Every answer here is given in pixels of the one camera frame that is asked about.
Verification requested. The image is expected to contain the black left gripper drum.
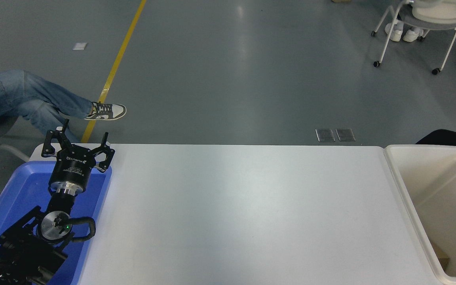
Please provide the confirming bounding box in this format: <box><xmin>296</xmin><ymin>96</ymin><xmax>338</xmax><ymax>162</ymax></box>
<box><xmin>49</xmin><ymin>144</ymin><xmax>98</xmax><ymax>187</ymax></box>

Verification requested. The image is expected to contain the white curved metal leg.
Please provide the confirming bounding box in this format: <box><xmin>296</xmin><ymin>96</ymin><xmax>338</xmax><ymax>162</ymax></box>
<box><xmin>0</xmin><ymin>142</ymin><xmax>31</xmax><ymax>163</ymax></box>

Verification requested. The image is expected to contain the blue plastic tray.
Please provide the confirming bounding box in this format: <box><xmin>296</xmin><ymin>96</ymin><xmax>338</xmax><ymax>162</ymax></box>
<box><xmin>0</xmin><ymin>160</ymin><xmax>113</xmax><ymax>285</ymax></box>

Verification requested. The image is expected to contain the person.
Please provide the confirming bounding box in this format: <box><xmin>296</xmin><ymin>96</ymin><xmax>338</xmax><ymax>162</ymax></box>
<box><xmin>0</xmin><ymin>65</ymin><xmax>127</xmax><ymax>143</ymax></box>
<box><xmin>384</xmin><ymin>21</ymin><xmax>426</xmax><ymax>43</ymax></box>

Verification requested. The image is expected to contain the grey metal floor plate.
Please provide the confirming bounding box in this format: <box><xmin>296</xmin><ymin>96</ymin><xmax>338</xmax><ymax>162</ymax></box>
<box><xmin>315</xmin><ymin>128</ymin><xmax>336</xmax><ymax>143</ymax></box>
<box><xmin>335</xmin><ymin>128</ymin><xmax>356</xmax><ymax>142</ymax></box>

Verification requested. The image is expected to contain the large pale plastic bin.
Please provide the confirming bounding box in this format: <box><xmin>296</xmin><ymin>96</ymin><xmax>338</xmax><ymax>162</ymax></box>
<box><xmin>383</xmin><ymin>144</ymin><xmax>456</xmax><ymax>285</ymax></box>

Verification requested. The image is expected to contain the black rounded seat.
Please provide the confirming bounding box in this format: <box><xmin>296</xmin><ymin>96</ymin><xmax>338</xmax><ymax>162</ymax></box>
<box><xmin>415</xmin><ymin>129</ymin><xmax>456</xmax><ymax>161</ymax></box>

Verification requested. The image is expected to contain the white chair with casters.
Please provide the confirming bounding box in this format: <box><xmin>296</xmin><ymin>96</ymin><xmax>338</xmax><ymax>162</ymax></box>
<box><xmin>371</xmin><ymin>0</ymin><xmax>456</xmax><ymax>76</ymax></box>

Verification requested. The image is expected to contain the brown cardboard piece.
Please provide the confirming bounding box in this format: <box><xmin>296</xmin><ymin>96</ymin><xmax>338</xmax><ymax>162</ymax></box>
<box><xmin>431</xmin><ymin>241</ymin><xmax>450</xmax><ymax>272</ymax></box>

